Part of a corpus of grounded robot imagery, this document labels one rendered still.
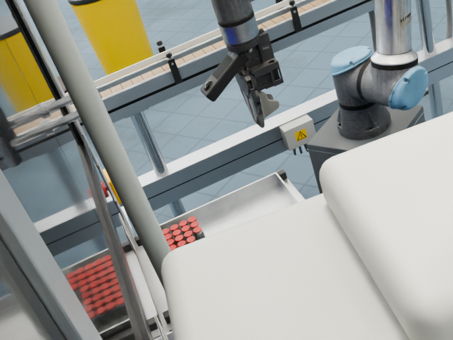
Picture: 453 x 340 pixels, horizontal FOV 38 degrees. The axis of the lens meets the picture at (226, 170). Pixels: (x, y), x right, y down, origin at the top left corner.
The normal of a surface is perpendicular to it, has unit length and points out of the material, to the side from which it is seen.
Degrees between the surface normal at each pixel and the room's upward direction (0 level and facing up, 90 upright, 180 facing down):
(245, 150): 90
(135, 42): 93
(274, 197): 0
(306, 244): 0
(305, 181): 0
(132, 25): 93
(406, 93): 97
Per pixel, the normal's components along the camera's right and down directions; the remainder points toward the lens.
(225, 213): -0.29, -0.79
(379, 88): -0.78, 0.38
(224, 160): 0.32, 0.46
